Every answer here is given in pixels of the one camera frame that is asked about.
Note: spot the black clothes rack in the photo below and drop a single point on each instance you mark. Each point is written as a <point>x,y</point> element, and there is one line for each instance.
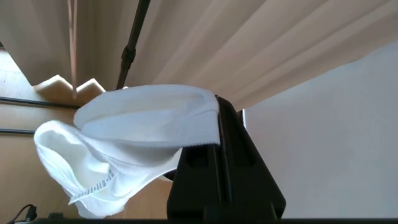
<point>129,53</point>

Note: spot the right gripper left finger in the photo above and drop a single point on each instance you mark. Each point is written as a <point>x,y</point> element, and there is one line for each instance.
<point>192,193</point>

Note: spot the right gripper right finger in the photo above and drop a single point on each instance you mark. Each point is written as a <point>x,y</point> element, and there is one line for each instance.
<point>255,193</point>

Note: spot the white printed t-shirt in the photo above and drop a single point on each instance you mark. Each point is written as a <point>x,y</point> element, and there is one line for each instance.
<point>140,124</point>

